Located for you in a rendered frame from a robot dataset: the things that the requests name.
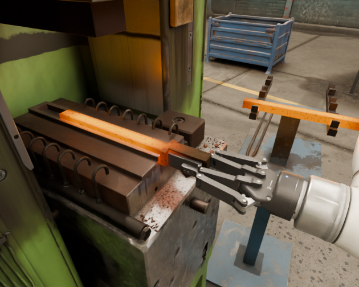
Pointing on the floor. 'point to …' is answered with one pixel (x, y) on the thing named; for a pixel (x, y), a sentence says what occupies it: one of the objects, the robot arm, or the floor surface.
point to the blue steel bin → (249, 39)
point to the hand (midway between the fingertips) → (187, 159)
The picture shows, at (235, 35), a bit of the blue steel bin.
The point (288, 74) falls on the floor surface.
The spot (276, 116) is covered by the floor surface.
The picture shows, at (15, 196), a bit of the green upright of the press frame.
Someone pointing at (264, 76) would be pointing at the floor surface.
